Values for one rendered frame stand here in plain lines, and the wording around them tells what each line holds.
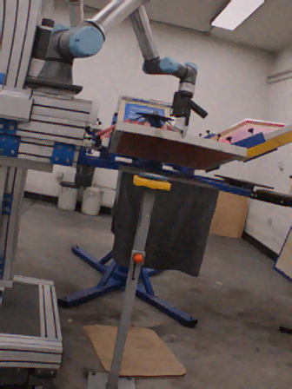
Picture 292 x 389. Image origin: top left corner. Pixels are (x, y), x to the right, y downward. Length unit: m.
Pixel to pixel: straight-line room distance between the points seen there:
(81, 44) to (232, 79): 5.49
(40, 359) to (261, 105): 5.89
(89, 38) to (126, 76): 5.11
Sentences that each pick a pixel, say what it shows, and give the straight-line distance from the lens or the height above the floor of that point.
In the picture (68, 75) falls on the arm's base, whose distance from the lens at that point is 1.76.
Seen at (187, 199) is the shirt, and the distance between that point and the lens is 2.07.
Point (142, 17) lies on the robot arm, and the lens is 2.01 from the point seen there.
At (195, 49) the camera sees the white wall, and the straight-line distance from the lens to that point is 6.94.
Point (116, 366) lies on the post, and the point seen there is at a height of 0.12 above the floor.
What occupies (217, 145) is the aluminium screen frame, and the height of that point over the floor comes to 1.14.
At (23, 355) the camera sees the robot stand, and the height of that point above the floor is 0.19.
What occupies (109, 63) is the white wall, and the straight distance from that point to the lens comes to 6.76.
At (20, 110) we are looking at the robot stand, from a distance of 1.60.
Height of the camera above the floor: 1.08
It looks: 6 degrees down
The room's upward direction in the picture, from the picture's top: 11 degrees clockwise
